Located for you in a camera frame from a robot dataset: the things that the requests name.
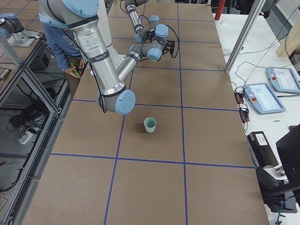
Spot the green plastic cup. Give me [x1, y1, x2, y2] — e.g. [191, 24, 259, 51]
[143, 117, 157, 133]

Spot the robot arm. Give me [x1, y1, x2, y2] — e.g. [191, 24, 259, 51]
[39, 0, 169, 115]
[125, 0, 169, 44]

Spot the green pen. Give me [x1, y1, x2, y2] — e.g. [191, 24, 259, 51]
[70, 63, 81, 78]

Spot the red cylinder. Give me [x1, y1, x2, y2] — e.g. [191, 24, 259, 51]
[214, 0, 226, 20]

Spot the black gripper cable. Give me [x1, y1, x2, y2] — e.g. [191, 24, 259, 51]
[164, 24, 180, 58]

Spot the black monitor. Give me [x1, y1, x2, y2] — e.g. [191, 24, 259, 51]
[276, 126, 300, 181]

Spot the near teach pendant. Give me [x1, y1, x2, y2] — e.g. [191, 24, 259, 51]
[244, 82, 286, 114]

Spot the teach pendant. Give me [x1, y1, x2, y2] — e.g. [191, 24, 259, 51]
[244, 82, 286, 114]
[267, 67, 300, 94]

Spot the far teach pendant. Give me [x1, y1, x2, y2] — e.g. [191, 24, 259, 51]
[267, 67, 300, 94]

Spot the black box with label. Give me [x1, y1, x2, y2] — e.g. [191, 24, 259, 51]
[247, 131, 279, 169]

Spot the person in blue shirt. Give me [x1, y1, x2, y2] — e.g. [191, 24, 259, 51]
[43, 24, 85, 79]

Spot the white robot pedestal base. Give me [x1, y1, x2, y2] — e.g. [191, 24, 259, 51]
[97, 0, 126, 68]

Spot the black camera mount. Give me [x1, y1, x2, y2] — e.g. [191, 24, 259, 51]
[163, 40, 175, 56]

